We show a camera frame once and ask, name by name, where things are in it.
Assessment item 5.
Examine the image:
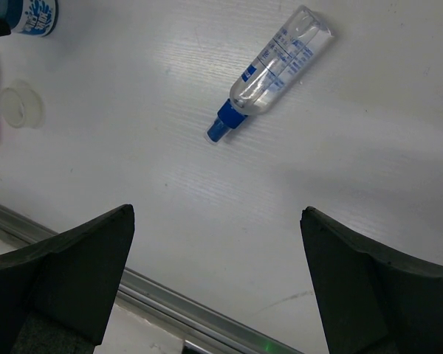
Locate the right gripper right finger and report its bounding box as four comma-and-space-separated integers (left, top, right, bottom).
300, 206, 443, 353

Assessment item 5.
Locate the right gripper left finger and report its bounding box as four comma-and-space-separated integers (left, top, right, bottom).
0, 204, 134, 353

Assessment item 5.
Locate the clear blue-capped glue bottle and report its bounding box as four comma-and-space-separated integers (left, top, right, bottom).
206, 5, 334, 144

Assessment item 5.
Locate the clear tape roll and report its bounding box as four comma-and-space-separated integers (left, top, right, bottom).
0, 80, 44, 128

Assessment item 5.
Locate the aluminium table rail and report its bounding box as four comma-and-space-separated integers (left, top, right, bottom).
0, 205, 298, 353

